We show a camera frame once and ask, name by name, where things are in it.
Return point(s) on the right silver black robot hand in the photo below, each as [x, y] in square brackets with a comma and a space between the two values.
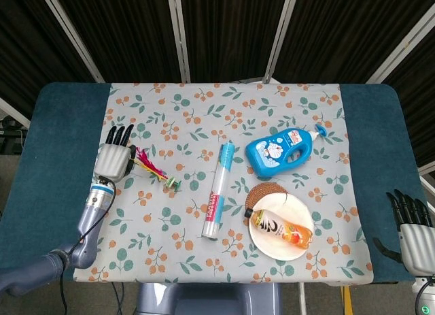
[413, 236]

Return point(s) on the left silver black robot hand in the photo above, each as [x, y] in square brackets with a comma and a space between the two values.
[113, 156]

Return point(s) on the colourful feather shuttlecock toy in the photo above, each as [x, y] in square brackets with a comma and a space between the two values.
[158, 173]

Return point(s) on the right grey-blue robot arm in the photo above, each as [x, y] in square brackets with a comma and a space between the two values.
[425, 294]

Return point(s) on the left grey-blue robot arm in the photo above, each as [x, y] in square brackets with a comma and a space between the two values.
[85, 226]

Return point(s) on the floral fruit print tablecloth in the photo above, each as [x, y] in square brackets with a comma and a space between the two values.
[217, 124]

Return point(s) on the plastic food wrap roll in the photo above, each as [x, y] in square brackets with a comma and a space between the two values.
[219, 189]

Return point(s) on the white paper plate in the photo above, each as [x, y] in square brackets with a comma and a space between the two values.
[289, 250]

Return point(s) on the orange juice drink bottle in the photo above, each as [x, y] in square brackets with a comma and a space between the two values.
[282, 226]

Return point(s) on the brown woven rattan coaster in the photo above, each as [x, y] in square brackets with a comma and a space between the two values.
[258, 194]

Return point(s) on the blue detergent pump bottle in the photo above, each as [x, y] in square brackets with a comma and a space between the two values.
[272, 155]

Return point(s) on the dark folding screen partition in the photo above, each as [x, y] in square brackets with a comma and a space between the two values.
[217, 32]

